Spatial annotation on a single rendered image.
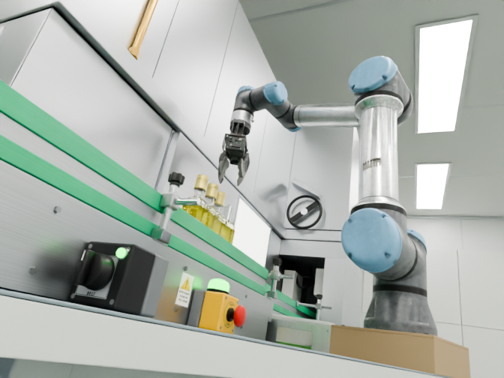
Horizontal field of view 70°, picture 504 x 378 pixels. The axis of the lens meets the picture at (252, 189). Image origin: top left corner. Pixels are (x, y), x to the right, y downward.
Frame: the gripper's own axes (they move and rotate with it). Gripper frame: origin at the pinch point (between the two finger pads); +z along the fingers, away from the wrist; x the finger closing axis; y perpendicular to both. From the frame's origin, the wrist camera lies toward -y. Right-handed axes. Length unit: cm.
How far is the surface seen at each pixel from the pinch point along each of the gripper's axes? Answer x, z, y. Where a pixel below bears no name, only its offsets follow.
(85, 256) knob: -2, 40, 65
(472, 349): 226, 14, -319
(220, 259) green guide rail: 5.9, 29.7, 21.3
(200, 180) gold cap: -5.5, 7.0, 14.5
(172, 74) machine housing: -22.4, -27.9, 16.1
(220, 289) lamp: 9, 38, 33
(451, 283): 211, -53, -324
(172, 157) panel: -17.4, -1.2, 9.9
